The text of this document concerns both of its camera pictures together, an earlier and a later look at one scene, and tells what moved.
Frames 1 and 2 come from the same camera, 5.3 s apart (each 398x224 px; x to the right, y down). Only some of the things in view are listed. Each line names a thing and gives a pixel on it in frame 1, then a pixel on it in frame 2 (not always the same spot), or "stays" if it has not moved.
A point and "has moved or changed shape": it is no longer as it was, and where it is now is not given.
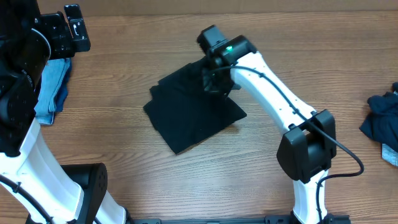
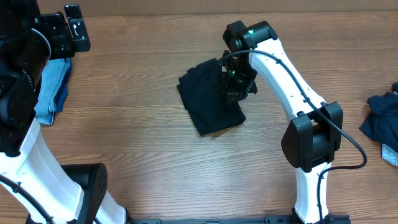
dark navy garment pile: (382, 122) stays
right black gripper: (212, 82) → (230, 94)
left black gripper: (78, 28) stays
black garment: (185, 113) has moved or changed shape
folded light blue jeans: (54, 89) stays
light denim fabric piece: (389, 155) stays
